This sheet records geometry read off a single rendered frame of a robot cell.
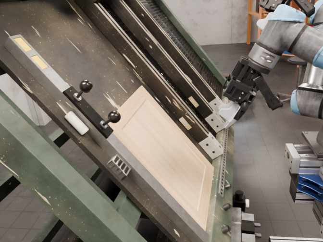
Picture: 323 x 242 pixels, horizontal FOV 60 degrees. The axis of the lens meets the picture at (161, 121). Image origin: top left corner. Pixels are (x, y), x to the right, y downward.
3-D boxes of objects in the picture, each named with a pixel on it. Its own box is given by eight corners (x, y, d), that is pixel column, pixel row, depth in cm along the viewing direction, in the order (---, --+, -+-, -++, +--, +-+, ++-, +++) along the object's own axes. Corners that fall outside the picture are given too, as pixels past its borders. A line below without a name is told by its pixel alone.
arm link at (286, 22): (310, 15, 65) (276, -1, 67) (282, 58, 69) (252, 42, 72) (310, 18, 71) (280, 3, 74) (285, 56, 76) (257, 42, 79)
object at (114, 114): (101, 133, 91) (117, 124, 80) (93, 125, 91) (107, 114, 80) (109, 126, 93) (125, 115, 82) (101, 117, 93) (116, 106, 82)
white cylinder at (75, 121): (62, 118, 86) (80, 137, 88) (68, 113, 85) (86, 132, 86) (67, 114, 89) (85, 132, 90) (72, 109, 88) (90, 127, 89)
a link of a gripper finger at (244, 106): (231, 114, 84) (246, 89, 80) (236, 116, 84) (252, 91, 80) (232, 120, 80) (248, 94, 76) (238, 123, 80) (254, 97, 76)
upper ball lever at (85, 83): (76, 106, 89) (87, 92, 78) (67, 97, 89) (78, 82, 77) (84, 99, 91) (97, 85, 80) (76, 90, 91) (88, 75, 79)
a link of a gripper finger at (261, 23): (251, 36, 98) (264, 10, 95) (267, 42, 96) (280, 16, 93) (249, 34, 95) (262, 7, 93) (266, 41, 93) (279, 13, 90)
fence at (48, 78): (199, 249, 102) (207, 246, 100) (2, 45, 84) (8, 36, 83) (201, 238, 106) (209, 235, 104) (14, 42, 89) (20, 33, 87)
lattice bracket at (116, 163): (120, 179, 91) (127, 175, 89) (105, 164, 90) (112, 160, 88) (125, 172, 94) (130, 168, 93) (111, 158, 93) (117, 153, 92)
